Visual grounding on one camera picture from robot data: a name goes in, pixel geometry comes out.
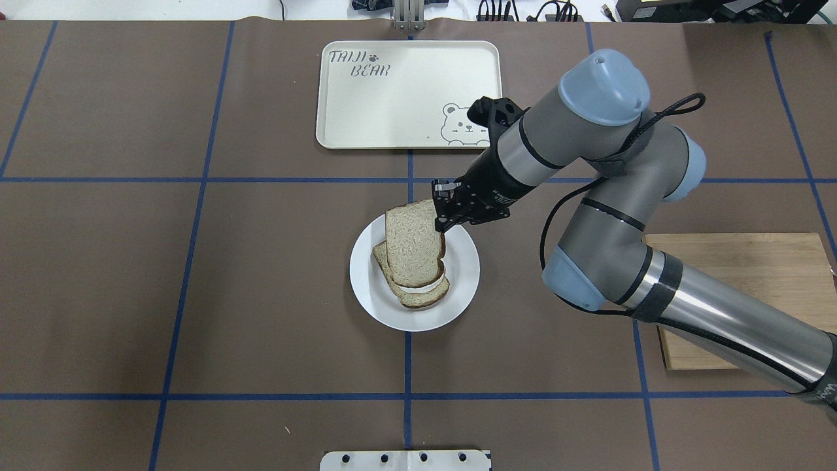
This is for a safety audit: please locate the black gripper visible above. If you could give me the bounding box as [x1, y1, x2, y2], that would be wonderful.
[431, 152, 534, 234]

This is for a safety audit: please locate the white bread slice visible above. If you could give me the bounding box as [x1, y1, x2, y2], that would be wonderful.
[384, 199, 445, 287]

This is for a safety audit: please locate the white round plate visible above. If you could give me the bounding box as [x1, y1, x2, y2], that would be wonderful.
[349, 215, 481, 333]

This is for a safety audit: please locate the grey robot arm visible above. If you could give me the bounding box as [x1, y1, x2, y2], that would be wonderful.
[432, 50, 835, 419]

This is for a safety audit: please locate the bottom bread slice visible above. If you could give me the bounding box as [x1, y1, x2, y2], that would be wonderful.
[373, 241, 451, 309]

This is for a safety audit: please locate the fried egg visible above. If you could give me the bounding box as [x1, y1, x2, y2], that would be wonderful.
[396, 274, 447, 293]

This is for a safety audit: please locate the cream bear serving tray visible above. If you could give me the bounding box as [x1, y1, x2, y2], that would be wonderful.
[316, 40, 503, 150]

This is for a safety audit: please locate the bamboo cutting board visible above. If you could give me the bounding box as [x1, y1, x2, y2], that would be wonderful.
[645, 233, 836, 333]

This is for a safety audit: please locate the aluminium camera post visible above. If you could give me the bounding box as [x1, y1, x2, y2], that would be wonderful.
[392, 0, 426, 32]

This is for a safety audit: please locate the black cable bundle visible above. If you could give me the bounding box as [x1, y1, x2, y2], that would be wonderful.
[475, 0, 585, 23]

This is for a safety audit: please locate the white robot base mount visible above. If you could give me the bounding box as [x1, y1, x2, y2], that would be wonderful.
[319, 449, 492, 470]

